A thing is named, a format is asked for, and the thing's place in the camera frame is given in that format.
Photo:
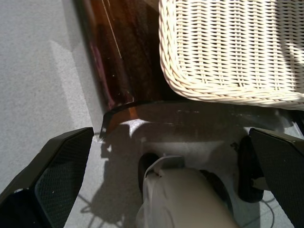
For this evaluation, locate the dark brown wooden stand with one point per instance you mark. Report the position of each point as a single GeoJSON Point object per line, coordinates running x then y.
{"type": "Point", "coordinates": [123, 59]}

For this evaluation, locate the pale woven basket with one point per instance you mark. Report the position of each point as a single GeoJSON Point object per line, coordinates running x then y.
{"type": "Point", "coordinates": [225, 47]}

